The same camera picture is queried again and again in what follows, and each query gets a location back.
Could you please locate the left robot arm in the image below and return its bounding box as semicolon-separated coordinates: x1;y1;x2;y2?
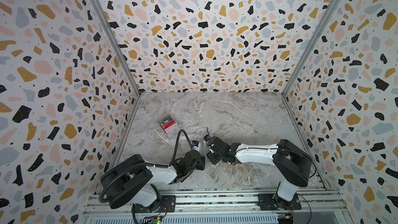
98;149;205;213

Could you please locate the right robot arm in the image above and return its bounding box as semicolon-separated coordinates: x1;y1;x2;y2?
204;135;314;211

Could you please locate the clear acrylic card box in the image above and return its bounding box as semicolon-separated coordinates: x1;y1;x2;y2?
158;114;182;139

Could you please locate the red card in box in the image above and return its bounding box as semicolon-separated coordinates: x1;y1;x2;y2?
161;120;176;130

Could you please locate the black VIP card in box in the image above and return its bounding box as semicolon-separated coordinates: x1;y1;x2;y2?
158;115;174;126

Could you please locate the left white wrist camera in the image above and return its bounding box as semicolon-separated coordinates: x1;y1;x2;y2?
192;141;201;152

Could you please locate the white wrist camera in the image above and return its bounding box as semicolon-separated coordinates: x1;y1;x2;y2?
192;141;201;152
203;134;213;154

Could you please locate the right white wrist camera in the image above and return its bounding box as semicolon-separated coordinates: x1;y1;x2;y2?
203;134;213;154

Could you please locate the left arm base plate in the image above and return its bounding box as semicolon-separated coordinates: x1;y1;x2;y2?
132;195;176;214

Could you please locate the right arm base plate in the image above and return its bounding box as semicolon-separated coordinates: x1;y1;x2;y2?
257;193;302;211

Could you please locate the left black corrugated cable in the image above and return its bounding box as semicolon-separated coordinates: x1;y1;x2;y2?
98;129;193;204

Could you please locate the aluminium front rail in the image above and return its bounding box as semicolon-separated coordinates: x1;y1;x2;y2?
83;187;348;217

